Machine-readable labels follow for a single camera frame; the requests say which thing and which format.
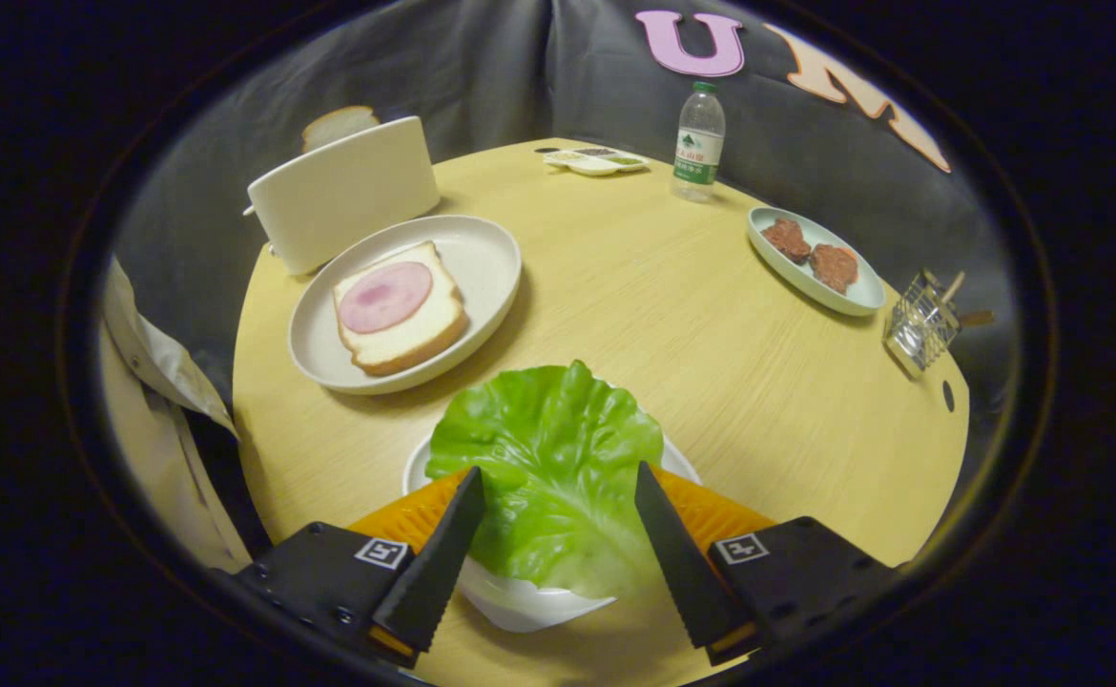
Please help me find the beige jacket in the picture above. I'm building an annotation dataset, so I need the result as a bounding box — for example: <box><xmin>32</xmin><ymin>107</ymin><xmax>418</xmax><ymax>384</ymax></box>
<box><xmin>98</xmin><ymin>256</ymin><xmax>254</xmax><ymax>573</ymax></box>

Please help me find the clear water bottle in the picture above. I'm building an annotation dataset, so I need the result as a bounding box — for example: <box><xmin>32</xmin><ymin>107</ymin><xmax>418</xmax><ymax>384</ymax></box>
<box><xmin>671</xmin><ymin>81</ymin><xmax>727</xmax><ymax>204</ymax></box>

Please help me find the green lettuce leaf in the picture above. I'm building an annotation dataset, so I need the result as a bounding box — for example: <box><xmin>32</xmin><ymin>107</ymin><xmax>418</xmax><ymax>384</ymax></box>
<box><xmin>424</xmin><ymin>360</ymin><xmax>666</xmax><ymax>600</ymax></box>

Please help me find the black backdrop cloth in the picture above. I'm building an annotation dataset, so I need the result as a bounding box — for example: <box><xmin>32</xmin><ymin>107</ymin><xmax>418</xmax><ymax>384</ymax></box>
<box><xmin>105</xmin><ymin>0</ymin><xmax>1026</xmax><ymax>497</ymax></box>

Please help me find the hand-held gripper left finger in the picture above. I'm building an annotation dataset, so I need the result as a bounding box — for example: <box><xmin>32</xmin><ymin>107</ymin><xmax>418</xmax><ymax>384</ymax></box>
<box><xmin>213</xmin><ymin>466</ymin><xmax>486</xmax><ymax>669</ymax></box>

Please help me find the brown meat piece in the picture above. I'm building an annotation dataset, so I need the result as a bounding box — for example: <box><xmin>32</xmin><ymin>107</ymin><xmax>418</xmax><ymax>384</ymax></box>
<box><xmin>761</xmin><ymin>218</ymin><xmax>813</xmax><ymax>264</ymax></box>
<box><xmin>809</xmin><ymin>243</ymin><xmax>859</xmax><ymax>294</ymax></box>

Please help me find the pale green oval plate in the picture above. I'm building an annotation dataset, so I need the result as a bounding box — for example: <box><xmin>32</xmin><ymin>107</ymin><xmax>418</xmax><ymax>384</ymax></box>
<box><xmin>747</xmin><ymin>206</ymin><xmax>887</xmax><ymax>318</ymax></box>

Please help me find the pink ham slice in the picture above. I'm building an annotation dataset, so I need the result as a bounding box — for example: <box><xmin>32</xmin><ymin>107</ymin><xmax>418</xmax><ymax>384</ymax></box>
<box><xmin>338</xmin><ymin>261</ymin><xmax>434</xmax><ymax>334</ymax></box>

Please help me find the plain bread slice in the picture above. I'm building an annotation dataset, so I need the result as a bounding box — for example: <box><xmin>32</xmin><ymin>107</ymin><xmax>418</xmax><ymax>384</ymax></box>
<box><xmin>301</xmin><ymin>105</ymin><xmax>381</xmax><ymax>154</ymax></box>

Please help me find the white divided seasoning tray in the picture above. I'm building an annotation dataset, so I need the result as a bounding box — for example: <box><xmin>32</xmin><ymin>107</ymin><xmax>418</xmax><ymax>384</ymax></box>
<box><xmin>533</xmin><ymin>146</ymin><xmax>651</xmax><ymax>177</ymax></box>

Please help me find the wire mesh basket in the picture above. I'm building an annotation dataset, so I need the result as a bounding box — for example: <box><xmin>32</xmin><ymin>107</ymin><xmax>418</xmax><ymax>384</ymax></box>
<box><xmin>882</xmin><ymin>269</ymin><xmax>996</xmax><ymax>373</ymax></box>

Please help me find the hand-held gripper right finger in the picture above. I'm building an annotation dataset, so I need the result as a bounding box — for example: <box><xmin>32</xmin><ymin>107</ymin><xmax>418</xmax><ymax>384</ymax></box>
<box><xmin>634</xmin><ymin>462</ymin><xmax>902</xmax><ymax>667</ymax></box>

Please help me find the small white bowl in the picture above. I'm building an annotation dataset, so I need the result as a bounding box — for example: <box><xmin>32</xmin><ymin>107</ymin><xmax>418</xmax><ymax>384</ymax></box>
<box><xmin>402</xmin><ymin>434</ymin><xmax>702</xmax><ymax>635</ymax></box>

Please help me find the beige round plate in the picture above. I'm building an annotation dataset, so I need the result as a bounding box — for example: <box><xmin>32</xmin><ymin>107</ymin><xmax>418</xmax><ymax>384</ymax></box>
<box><xmin>288</xmin><ymin>214</ymin><xmax>524</xmax><ymax>397</ymax></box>

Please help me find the white toaster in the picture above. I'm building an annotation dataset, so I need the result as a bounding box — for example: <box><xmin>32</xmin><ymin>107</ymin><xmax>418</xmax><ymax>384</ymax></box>
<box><xmin>243</xmin><ymin>115</ymin><xmax>442</xmax><ymax>278</ymax></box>

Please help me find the bread slice with crust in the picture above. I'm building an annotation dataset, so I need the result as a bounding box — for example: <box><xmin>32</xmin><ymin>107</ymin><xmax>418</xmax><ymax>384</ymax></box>
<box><xmin>332</xmin><ymin>240</ymin><xmax>470</xmax><ymax>377</ymax></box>

